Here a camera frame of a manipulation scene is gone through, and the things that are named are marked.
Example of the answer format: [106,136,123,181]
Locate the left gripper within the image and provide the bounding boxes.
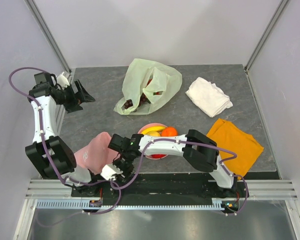
[56,80,95,114]

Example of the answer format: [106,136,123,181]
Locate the red fake apple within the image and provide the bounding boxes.
[151,154,167,159]

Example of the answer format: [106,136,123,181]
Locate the yellow fake pear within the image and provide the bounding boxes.
[147,131,161,137]

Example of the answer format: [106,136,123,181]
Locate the dark grape bunch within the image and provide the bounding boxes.
[123,93,150,109]

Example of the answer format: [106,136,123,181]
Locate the yellow fake banana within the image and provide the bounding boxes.
[141,125,167,135]

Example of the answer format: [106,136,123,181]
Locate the orange fake fruit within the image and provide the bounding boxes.
[161,126,178,137]

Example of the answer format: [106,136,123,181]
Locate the red strawberry bunch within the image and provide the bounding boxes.
[145,78,163,96]

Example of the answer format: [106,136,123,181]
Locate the translucent green plastic bag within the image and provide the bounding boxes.
[113,58,183,116]

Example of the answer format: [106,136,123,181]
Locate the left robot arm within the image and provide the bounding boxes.
[25,72,100,197]

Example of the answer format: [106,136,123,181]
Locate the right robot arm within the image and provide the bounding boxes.
[108,129,237,197]

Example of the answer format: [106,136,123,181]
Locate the pink baseball cap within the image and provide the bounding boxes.
[74,132,119,175]

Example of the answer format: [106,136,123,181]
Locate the pink plate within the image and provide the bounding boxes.
[137,123,167,160]

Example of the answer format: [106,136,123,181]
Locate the white folded towel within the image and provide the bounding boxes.
[185,77,233,118]

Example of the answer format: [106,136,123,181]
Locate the orange folded cloth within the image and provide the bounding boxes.
[206,118,264,176]

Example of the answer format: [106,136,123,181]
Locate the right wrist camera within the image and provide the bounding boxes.
[100,163,123,181]

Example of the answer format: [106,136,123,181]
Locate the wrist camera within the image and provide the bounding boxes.
[56,71,71,90]
[100,163,123,181]

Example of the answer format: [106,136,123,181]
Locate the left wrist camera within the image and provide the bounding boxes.
[56,71,71,90]

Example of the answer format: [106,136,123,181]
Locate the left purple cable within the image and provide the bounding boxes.
[8,66,122,227]

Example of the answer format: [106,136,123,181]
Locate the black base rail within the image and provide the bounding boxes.
[71,171,251,201]

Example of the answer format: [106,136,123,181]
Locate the white cable duct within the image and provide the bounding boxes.
[36,199,230,211]

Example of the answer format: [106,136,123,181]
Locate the left aluminium frame post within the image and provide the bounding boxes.
[24,0,72,73]

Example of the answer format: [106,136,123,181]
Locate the aluminium frame post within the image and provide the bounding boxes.
[244,0,290,74]
[24,0,72,73]

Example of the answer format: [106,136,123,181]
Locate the right aluminium frame post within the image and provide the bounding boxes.
[244,0,290,74]

